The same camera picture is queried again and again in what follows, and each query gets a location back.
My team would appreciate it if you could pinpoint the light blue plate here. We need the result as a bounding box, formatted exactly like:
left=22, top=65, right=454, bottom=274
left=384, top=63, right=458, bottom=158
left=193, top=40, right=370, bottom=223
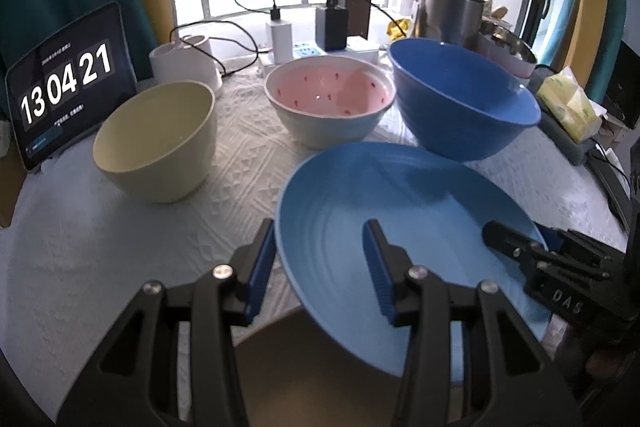
left=274, top=142, right=553, bottom=388

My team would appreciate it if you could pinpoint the black holder cable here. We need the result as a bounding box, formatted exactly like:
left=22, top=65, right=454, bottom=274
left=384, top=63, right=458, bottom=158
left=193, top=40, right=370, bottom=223
left=170, top=21, right=261, bottom=78

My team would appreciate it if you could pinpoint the yellow plastic bag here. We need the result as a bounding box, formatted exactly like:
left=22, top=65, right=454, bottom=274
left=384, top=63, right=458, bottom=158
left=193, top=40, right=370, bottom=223
left=387, top=18, right=416, bottom=40

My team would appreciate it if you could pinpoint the yellow-green tissue pack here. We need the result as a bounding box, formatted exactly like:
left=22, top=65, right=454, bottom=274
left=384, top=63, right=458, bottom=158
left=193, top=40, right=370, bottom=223
left=536, top=67, right=603, bottom=142

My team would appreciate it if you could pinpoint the brown plate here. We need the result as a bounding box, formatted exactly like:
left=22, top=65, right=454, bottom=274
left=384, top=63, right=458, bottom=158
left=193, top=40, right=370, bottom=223
left=232, top=309, right=466, bottom=427

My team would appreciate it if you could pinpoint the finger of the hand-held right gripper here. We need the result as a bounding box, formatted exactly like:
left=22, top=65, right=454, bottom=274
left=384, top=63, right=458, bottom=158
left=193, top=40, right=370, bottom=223
left=481, top=220, right=549, bottom=279
left=542, top=227, right=628, bottom=283

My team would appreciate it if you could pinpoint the stainless steel tumbler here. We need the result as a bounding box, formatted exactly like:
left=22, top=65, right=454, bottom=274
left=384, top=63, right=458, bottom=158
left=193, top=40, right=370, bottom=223
left=414, top=0, right=485, bottom=48

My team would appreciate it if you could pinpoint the pink watermelon print bowl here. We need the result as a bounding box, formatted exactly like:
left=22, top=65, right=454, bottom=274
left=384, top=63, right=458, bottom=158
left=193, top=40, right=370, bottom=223
left=264, top=56, right=397, bottom=151

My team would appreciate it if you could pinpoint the large blue bowl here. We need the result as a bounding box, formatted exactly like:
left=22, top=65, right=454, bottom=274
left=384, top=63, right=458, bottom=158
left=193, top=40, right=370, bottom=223
left=387, top=38, right=542, bottom=162

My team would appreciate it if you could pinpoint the white charger block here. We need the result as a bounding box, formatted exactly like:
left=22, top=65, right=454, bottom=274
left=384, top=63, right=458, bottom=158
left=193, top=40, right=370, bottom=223
left=265, top=19, right=293, bottom=62

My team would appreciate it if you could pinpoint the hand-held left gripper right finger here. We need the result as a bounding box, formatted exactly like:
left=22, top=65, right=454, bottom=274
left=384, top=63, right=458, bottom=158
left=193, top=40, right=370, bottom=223
left=362, top=219, right=583, bottom=427

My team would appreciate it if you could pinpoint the black charger block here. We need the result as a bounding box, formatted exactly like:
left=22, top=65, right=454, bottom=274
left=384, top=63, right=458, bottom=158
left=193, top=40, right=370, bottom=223
left=315, top=5, right=349, bottom=52

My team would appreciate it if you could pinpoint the black tablet with clock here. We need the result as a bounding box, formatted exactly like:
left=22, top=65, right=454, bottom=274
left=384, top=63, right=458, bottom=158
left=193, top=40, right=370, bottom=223
left=5, top=1, right=138, bottom=172

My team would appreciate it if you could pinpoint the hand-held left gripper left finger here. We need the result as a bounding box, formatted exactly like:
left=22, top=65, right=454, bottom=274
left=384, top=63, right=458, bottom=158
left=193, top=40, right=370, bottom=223
left=56, top=218, right=277, bottom=427

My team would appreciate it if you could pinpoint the white power strip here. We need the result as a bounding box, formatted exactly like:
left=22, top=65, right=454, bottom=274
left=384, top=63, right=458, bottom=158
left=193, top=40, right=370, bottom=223
left=257, top=37, right=381, bottom=78

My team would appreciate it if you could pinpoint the black long charger cable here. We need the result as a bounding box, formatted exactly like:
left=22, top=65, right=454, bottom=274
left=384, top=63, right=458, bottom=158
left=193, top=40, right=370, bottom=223
left=327, top=0, right=407, bottom=34

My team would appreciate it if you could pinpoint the cream bowl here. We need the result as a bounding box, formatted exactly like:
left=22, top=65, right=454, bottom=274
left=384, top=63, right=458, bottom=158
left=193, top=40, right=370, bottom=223
left=92, top=80, right=218, bottom=204

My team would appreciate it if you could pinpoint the steel bowl with pastel shell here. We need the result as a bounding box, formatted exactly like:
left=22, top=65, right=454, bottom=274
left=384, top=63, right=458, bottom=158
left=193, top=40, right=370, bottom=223
left=479, top=19, right=538, bottom=78

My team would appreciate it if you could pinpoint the white double cup holder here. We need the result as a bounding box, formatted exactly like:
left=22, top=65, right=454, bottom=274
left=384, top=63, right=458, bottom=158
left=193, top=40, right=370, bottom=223
left=149, top=34, right=224, bottom=92

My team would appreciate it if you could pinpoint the dark laptop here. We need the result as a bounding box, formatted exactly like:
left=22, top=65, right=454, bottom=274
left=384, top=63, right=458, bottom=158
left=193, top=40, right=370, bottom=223
left=589, top=142, right=633, bottom=233

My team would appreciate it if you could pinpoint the white textured tablecloth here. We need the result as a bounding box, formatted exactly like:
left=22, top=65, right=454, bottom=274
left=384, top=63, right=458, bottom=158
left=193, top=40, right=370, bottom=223
left=0, top=67, right=628, bottom=408

